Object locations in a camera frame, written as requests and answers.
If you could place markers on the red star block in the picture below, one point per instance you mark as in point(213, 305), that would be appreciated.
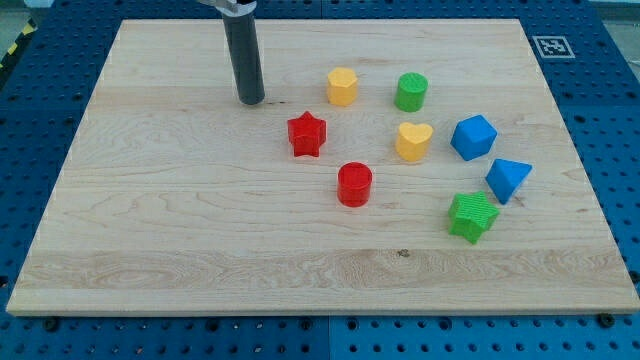
point(306, 134)

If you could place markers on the green star block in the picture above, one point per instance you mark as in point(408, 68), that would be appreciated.
point(471, 215)

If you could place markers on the red cylinder block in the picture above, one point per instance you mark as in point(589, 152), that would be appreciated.
point(354, 182)

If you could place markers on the light wooden board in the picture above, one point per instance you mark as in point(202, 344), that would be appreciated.
point(177, 200)

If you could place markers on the yellow heart block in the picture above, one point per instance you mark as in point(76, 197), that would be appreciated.
point(413, 140)

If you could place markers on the yellow hexagon block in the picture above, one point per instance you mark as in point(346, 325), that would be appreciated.
point(342, 86)

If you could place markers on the green cylinder block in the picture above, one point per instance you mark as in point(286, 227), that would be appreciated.
point(411, 91)

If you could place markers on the blue cube block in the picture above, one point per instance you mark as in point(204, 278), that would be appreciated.
point(473, 137)

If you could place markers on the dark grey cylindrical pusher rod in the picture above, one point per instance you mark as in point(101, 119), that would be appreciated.
point(245, 58)

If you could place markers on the blue triangle block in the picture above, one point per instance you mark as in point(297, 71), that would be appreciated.
point(505, 177)

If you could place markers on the white fiducial marker tag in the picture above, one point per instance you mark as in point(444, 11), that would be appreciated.
point(553, 47)

